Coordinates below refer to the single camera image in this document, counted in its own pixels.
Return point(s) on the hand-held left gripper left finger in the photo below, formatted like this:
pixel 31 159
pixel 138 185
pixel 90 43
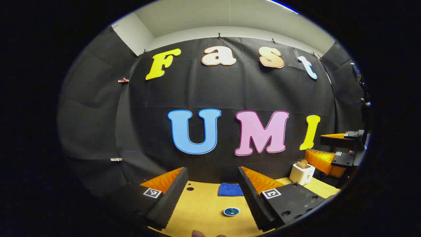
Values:
pixel 171 197

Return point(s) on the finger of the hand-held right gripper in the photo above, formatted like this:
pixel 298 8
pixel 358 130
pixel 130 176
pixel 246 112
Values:
pixel 342 159
pixel 338 141

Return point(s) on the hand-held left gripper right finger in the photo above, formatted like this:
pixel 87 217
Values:
pixel 251 200

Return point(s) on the blue towel cloth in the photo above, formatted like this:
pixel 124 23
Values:
pixel 230 190

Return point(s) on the white toaster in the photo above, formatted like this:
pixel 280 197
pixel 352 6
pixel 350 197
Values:
pixel 301 176

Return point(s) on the black backdrop cloth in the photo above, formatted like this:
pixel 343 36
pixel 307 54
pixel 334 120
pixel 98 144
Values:
pixel 197 89

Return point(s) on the red clip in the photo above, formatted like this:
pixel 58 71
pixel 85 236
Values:
pixel 123 80

